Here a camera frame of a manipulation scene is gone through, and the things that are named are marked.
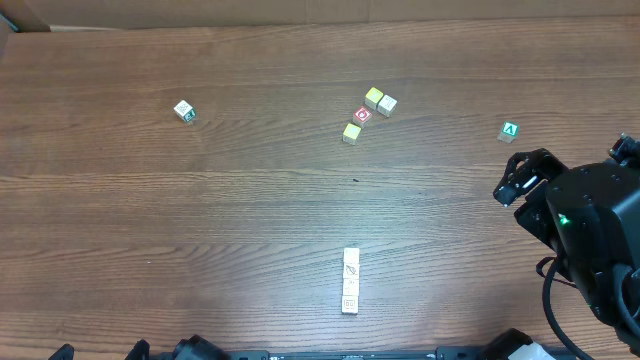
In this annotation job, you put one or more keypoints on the yellow block top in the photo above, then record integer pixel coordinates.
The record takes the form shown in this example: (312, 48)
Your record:
(373, 97)

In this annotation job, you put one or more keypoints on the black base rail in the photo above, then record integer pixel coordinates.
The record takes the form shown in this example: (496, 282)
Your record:
(510, 345)

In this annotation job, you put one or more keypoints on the white block beside yellow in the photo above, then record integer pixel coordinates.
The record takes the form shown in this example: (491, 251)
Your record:
(387, 105)

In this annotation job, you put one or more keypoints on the yellow block middle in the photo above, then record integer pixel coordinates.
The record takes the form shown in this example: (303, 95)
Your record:
(351, 134)

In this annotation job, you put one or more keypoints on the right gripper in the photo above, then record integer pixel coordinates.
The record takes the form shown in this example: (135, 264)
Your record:
(531, 187)

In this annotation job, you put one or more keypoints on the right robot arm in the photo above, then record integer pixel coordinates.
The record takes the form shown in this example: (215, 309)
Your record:
(589, 217)

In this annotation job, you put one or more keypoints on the yellow wooden block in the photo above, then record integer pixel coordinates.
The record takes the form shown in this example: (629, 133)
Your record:
(351, 255)

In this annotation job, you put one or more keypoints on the white wooden number block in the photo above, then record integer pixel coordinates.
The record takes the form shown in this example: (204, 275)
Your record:
(350, 304)

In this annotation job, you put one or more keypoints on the white block green side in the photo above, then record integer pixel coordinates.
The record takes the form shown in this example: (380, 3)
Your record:
(185, 111)

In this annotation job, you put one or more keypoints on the white block green edge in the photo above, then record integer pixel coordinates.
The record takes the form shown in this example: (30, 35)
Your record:
(351, 287)

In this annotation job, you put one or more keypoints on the green letter block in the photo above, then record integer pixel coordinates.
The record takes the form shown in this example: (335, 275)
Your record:
(509, 132)

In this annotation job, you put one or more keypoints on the white block red side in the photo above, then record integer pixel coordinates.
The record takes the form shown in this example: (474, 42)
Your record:
(351, 270)

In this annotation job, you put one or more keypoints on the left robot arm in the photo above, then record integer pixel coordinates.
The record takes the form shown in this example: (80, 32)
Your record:
(140, 350)

